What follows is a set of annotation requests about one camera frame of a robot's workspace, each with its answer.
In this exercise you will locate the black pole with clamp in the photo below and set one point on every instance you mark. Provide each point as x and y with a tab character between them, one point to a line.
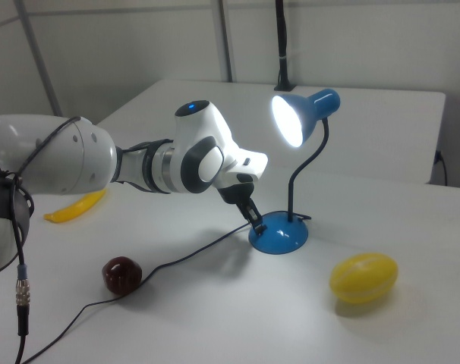
282	45

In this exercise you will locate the yellow toy melon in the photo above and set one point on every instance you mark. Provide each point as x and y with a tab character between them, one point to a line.
363	278

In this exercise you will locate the yellow toy banana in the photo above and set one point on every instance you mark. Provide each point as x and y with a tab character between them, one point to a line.
76	208

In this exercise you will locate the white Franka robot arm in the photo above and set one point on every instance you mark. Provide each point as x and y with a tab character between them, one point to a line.
93	159

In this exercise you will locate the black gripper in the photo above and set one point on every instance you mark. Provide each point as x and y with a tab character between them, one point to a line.
235	192

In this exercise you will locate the dark red toy apple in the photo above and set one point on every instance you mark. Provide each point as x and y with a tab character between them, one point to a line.
121	275

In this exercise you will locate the grey metal partition post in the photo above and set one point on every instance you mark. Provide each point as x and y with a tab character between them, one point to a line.
225	38
40	60

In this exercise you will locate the blue gooseneck desk lamp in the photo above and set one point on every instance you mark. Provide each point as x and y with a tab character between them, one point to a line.
281	237

